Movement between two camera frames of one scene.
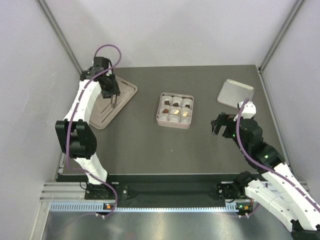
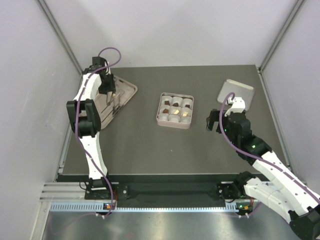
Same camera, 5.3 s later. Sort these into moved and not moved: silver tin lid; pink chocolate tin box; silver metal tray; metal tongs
Moved: metal tongs
Not moved: silver tin lid; silver metal tray; pink chocolate tin box
